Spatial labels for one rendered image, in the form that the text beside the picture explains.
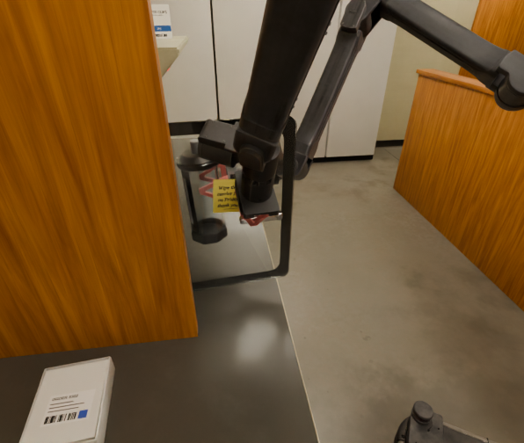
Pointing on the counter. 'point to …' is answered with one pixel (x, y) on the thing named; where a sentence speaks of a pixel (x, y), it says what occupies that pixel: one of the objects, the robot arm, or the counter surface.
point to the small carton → (162, 21)
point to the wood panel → (69, 181)
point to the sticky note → (224, 196)
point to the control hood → (170, 50)
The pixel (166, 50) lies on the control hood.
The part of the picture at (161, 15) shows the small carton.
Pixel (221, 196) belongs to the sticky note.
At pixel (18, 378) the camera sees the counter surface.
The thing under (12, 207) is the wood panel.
